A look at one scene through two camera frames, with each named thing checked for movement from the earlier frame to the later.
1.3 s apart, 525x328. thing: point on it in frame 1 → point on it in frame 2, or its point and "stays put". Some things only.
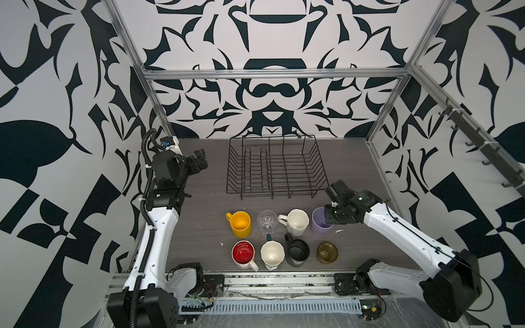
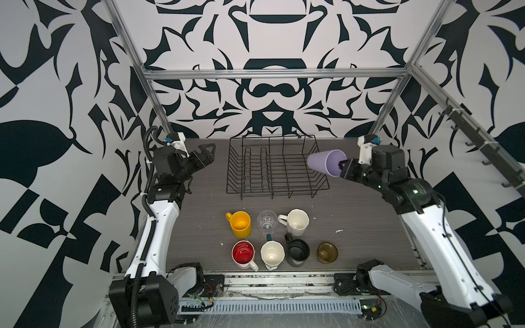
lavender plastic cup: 320,227 → 327,162
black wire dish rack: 275,165 stays put
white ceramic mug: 297,221 stays put
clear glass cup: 267,221 stays put
